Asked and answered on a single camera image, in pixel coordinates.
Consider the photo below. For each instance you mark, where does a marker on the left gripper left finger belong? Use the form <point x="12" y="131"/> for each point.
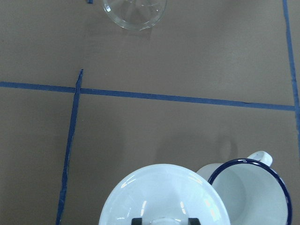
<point x="137" y="221"/>

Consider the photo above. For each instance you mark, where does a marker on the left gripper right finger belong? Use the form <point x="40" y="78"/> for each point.
<point x="193" y="221"/>

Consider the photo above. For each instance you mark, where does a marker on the white mug lid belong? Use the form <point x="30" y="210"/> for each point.
<point x="163" y="194"/>

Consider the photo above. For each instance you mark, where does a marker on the white enamel mug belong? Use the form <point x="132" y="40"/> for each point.
<point x="252" y="192"/>

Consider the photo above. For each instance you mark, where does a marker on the brown paper table mat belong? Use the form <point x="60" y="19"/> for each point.
<point x="214" y="80"/>

